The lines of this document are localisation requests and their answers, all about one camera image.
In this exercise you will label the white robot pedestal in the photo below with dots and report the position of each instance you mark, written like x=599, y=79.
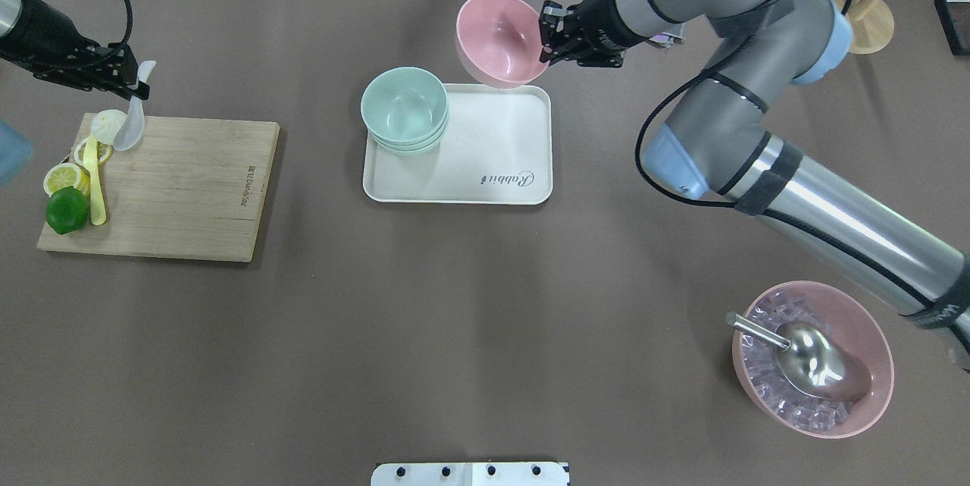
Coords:
x=472, y=473

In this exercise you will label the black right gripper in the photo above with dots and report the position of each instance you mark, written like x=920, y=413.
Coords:
x=603, y=19

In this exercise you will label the wooden cutting board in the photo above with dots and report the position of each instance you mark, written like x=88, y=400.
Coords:
x=192, y=188

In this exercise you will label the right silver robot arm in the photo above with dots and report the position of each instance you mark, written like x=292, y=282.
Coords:
x=712, y=150

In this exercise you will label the small pink bowl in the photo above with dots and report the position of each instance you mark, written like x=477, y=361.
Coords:
x=498, y=42

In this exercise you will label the grey folded cloth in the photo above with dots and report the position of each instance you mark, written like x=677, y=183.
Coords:
x=670, y=38

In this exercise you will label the white ceramic spoon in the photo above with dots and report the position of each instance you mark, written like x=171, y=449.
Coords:
x=131, y=131

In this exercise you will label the lemon slice back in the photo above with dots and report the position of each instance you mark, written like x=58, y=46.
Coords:
x=104, y=152

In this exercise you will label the lemon slice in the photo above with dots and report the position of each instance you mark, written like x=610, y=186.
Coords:
x=64, y=175
x=104, y=152

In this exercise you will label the lemon slice front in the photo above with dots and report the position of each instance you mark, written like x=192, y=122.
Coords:
x=64, y=175

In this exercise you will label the metal ice scoop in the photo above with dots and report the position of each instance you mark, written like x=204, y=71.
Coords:
x=810, y=360

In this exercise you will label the yellow plastic knife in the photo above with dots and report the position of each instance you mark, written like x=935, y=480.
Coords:
x=90, y=157

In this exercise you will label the lower green bowls stack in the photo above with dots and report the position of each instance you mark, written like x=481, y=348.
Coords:
x=417, y=148

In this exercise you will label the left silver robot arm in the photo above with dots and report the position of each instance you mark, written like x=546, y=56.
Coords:
x=20, y=17

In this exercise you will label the large pink ice bowl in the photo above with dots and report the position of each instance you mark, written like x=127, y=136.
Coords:
x=844, y=321

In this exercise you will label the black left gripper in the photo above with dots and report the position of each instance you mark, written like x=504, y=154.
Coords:
x=47, y=34

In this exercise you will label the cream serving tray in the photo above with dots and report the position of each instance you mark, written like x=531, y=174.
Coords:
x=497, y=149

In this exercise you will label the top green bowl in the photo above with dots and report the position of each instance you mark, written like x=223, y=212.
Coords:
x=405, y=105

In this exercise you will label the green lime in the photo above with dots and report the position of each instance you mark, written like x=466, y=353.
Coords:
x=67, y=210

